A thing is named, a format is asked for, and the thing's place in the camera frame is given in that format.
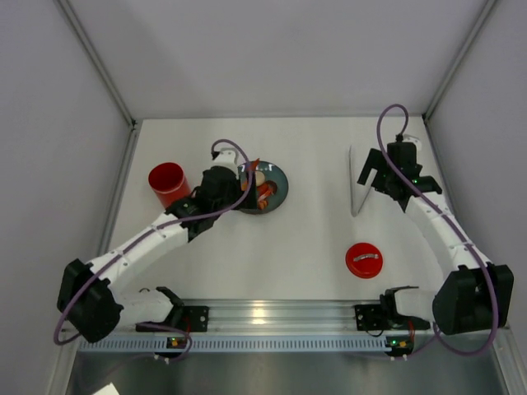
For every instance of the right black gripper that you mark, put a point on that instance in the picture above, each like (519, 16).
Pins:
(374, 169)

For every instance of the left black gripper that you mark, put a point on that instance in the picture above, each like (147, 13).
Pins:
(249, 191)

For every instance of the orange shrimp piece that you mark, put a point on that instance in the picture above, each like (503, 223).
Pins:
(253, 166)

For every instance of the red sausage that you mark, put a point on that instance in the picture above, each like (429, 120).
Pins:
(265, 190)

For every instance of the metal serving tongs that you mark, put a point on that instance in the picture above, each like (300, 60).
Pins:
(358, 192)

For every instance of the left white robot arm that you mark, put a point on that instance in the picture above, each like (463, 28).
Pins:
(91, 294)

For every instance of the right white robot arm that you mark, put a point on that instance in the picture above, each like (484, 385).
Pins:
(475, 293)

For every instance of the blue ceramic plate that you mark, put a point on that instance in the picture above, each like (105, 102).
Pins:
(273, 175)

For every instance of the red cylindrical container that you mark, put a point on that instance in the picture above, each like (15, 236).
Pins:
(169, 183)

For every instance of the red round lid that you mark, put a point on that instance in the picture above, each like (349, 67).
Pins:
(364, 260)

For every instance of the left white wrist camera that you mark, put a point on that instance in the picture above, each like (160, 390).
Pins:
(225, 157)

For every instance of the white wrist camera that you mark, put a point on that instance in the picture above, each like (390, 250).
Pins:
(402, 137)
(225, 157)

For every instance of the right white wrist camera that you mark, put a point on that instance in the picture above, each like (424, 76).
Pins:
(402, 137)

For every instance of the left black base bracket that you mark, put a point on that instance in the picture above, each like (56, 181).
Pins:
(187, 319)

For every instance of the black base bracket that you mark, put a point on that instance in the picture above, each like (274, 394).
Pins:
(187, 319)
(371, 318)

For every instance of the right black base bracket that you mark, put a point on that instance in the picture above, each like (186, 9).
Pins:
(371, 318)

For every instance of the aluminium mounting rail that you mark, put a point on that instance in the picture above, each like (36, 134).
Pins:
(280, 316)

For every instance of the grey slotted cable duct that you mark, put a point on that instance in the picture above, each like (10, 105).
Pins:
(251, 343)

